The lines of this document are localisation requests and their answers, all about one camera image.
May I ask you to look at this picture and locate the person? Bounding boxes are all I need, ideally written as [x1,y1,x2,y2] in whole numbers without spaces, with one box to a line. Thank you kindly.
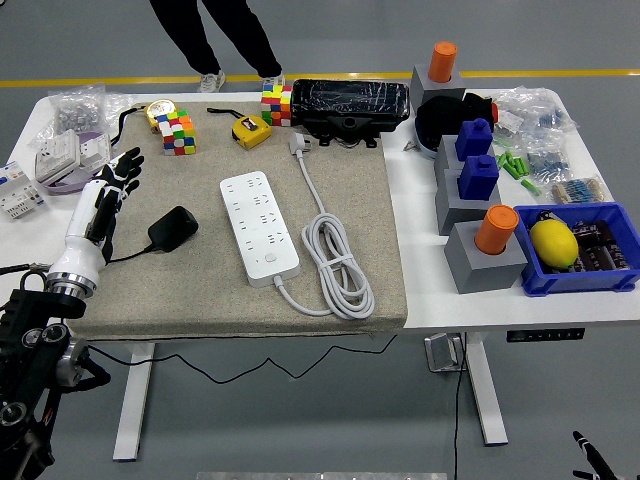
[148,0,287,94]

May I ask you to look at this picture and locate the black plastic-wrapped case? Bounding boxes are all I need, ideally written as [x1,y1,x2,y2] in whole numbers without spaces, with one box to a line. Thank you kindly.
[290,78,412,149]

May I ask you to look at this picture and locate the orange cylinder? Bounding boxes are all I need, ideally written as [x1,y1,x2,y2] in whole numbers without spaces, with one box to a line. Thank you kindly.
[427,41,459,84]
[473,204,520,256]

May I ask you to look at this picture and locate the white table leg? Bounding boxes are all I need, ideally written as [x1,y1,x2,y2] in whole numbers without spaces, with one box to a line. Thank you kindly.
[112,342,156,462]
[464,330,510,447]

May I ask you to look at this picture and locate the grey block with round hole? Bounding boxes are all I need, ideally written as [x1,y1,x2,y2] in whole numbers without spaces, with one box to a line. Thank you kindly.
[409,63,469,114]
[443,219,529,295]

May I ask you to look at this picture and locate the dark brown capacitor heap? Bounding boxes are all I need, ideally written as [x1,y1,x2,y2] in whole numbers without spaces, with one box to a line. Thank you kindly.
[547,219,632,275]

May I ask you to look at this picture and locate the yellow lemon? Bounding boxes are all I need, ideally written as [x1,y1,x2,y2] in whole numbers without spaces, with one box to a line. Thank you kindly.
[528,219,580,269]

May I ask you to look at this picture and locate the grey-brown mat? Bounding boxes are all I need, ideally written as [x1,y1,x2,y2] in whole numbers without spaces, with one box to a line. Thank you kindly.
[69,101,409,344]

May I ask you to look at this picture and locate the silver metal bracket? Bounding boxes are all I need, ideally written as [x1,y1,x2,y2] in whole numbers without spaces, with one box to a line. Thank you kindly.
[423,332,466,374]

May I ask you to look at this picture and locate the white circuit breaker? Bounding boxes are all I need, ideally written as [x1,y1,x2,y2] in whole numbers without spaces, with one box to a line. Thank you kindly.
[0,162,47,221]

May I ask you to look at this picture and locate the white wall switch panel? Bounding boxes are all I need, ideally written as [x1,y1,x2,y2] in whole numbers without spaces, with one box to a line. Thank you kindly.
[74,132,114,171]

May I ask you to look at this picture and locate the grey block with square hole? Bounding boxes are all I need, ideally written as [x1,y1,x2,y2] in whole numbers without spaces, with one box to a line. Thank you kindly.
[433,167,503,237]
[433,133,496,176]

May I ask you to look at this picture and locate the thin black plug cord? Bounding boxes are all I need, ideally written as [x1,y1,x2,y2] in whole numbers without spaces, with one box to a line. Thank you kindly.
[87,247,399,385]

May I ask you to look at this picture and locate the black cloth cap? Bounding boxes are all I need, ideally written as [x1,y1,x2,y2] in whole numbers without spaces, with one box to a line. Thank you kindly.
[414,91,496,160]

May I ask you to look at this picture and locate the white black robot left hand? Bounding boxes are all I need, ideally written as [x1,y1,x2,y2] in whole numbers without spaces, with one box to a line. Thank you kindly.
[48,147,146,284]

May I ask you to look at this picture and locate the colourful puzzle cube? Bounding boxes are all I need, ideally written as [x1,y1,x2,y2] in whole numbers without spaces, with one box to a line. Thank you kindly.
[260,83,294,127]
[155,109,197,157]

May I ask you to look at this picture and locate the white wall socket panel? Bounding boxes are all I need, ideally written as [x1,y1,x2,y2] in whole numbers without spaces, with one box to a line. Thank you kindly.
[33,130,82,184]

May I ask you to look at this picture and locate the blue square peg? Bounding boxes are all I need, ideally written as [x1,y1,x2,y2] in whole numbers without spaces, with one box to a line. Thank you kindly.
[457,154,500,201]
[453,117,495,162]

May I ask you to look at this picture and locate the taped resistor strip bundle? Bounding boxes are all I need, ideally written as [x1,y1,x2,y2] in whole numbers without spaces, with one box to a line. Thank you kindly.
[549,174,611,205]

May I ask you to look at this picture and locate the purple strap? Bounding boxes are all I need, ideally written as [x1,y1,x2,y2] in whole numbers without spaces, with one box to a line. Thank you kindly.
[42,127,115,196]

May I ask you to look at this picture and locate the clear plastic bag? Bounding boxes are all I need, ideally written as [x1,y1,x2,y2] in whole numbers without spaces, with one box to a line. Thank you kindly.
[99,92,136,134]

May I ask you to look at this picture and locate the clear bag of metal nuts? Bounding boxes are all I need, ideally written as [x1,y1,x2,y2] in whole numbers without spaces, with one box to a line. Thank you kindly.
[29,83,107,150]

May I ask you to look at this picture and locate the white power strip cord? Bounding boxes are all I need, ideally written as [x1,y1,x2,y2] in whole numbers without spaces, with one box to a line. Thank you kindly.
[273,130,376,321]

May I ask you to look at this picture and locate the white power strip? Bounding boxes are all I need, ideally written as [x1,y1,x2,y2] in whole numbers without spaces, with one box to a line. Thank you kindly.
[219,170,301,289]

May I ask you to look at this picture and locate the black plug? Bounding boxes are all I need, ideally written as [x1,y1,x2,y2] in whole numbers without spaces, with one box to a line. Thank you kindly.
[146,205,200,254]

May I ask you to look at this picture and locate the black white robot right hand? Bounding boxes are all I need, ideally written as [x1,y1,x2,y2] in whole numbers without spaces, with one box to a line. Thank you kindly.
[572,430,621,480]

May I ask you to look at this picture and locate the hanging black cable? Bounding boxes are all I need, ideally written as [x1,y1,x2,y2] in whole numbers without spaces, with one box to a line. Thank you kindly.
[452,332,469,480]

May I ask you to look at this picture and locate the clear bag of blue resistors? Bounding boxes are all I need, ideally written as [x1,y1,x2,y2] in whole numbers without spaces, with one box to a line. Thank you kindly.
[517,137,574,184]
[492,85,581,139]

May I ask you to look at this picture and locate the blue plastic bin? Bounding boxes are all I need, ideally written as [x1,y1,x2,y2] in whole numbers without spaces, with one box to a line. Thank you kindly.
[512,201,640,299]

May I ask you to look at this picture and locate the yellow square tape measure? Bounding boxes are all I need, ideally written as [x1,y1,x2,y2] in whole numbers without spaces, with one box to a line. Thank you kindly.
[206,106,273,150]

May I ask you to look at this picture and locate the yellow round tape measure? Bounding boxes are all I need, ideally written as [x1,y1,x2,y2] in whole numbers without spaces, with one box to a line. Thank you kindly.
[109,98,178,149]

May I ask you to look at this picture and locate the black table control panel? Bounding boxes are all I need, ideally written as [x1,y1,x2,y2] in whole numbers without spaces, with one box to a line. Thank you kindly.
[505,327,586,344]

